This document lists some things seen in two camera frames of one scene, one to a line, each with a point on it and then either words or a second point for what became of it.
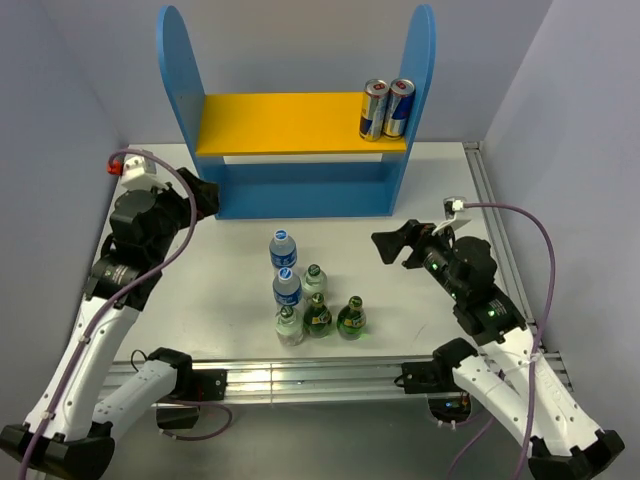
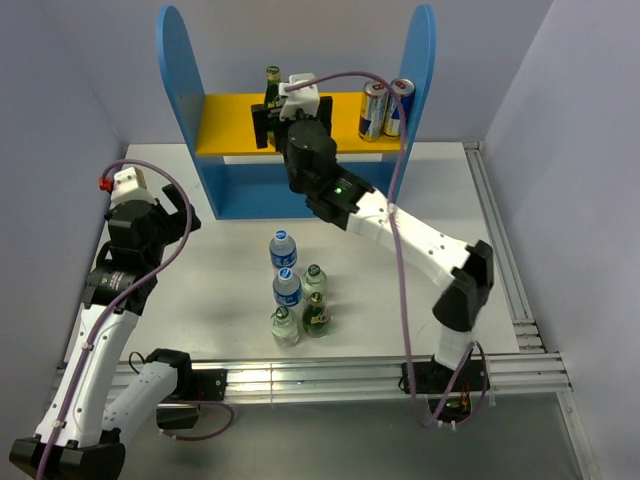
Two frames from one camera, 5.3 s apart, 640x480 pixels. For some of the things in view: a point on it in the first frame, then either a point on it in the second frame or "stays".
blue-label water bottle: (283, 250) stays
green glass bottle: (317, 318) stays
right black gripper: (410, 233) to (264, 118)
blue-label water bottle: (287, 288) stays
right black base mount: (424, 377) stays
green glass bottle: (351, 319) to (272, 84)
